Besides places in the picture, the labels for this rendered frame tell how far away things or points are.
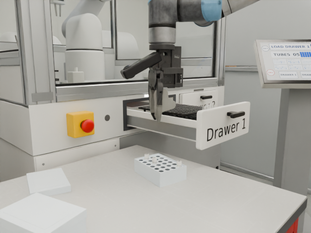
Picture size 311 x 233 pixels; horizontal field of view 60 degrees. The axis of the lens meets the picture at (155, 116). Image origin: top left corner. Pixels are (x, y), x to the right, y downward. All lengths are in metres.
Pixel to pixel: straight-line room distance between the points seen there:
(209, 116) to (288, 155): 1.04
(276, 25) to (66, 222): 2.40
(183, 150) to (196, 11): 0.72
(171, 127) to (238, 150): 2.07
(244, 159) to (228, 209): 2.27
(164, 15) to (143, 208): 0.47
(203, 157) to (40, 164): 0.85
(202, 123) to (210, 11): 0.29
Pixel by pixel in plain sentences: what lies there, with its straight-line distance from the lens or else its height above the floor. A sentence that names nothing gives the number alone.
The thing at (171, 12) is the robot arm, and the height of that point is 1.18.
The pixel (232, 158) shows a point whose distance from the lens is 2.93.
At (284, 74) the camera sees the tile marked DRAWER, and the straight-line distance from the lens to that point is 1.59.
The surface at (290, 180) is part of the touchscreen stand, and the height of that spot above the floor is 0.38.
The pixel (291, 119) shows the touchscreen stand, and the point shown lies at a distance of 1.72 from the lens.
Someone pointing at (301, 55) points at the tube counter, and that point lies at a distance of 1.71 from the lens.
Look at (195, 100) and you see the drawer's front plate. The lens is 1.26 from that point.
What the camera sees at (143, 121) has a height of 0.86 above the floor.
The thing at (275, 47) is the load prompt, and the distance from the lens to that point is 1.69.
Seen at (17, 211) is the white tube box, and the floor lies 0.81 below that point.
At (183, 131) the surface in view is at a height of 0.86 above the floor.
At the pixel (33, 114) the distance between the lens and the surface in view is 0.81.
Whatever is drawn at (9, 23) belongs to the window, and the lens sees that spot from 0.94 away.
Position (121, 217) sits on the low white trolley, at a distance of 0.56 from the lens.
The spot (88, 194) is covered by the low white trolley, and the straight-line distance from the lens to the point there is 0.66.
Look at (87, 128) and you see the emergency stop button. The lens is 0.81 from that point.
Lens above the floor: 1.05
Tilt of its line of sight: 11 degrees down
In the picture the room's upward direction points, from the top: straight up
